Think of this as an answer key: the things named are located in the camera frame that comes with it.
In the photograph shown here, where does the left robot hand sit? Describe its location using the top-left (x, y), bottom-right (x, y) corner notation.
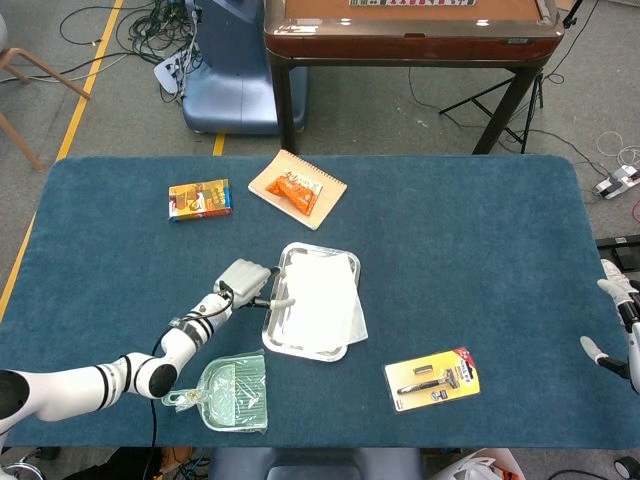
top-left (213, 258), bottom-right (297, 311)

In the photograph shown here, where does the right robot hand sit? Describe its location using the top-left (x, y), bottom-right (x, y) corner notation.
top-left (579, 277), bottom-right (640, 394)

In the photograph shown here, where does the white paper sheet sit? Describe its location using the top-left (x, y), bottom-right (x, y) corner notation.
top-left (279, 252), bottom-right (370, 354)

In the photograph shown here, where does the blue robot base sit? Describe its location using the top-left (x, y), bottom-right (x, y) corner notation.
top-left (182, 0), bottom-right (309, 135)

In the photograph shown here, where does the stainless steel tray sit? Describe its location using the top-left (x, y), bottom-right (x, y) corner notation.
top-left (261, 241), bottom-right (362, 363)

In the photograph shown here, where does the green dustpan in plastic wrap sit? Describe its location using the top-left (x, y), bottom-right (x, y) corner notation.
top-left (160, 348), bottom-right (270, 434)

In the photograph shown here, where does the kraft spiral notebook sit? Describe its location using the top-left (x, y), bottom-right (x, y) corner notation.
top-left (247, 148), bottom-right (349, 231)

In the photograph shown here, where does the white sneaker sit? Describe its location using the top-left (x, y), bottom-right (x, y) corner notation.
top-left (599, 258), bottom-right (640, 301)

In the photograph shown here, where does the orange and blue snack box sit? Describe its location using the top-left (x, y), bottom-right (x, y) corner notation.
top-left (167, 178), bottom-right (234, 222)

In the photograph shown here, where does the orange snack packet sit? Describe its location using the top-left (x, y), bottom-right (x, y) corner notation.
top-left (264, 169), bottom-right (324, 217)

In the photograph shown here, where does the white power strip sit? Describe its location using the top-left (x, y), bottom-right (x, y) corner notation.
top-left (153, 52), bottom-right (194, 96)
top-left (593, 167), bottom-right (640, 200)

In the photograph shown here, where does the white plastic bag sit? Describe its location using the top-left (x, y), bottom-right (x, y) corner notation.
top-left (432, 448), bottom-right (526, 480)

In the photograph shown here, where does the razor in yellow blister pack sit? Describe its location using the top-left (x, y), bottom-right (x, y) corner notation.
top-left (383, 346), bottom-right (482, 414)

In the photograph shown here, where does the black tripod stand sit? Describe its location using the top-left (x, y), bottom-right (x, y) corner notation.
top-left (439, 0), bottom-right (587, 155)

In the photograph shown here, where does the brown mahjong table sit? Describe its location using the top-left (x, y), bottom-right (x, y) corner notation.
top-left (263, 0), bottom-right (566, 155)

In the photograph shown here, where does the white chair with wooden legs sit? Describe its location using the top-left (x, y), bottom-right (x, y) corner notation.
top-left (0, 12), bottom-right (91, 173)

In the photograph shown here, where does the black floor base plate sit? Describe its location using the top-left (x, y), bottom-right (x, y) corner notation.
top-left (595, 234), bottom-right (640, 274)

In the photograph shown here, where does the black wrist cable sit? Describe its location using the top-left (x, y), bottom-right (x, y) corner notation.
top-left (149, 282), bottom-right (236, 449)

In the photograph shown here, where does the black floor cable bundle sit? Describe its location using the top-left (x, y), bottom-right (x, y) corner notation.
top-left (59, 0), bottom-right (201, 104)

